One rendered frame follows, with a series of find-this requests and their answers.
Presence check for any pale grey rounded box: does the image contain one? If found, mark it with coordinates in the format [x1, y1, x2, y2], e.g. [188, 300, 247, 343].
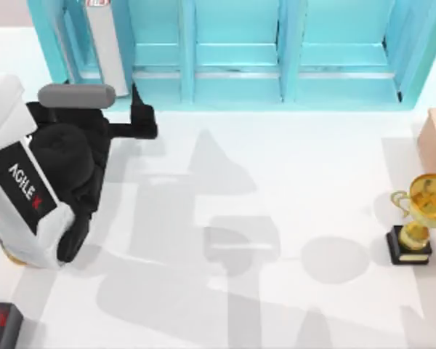
[37, 82, 116, 111]

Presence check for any white book with red label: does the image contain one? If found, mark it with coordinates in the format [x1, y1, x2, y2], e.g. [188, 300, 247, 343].
[84, 0, 132, 98]

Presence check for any gold trophy with black base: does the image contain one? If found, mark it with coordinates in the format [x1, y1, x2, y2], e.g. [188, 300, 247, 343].
[385, 173, 436, 266]

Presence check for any light blue rack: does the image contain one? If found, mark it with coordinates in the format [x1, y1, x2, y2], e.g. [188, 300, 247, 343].
[26, 0, 436, 112]

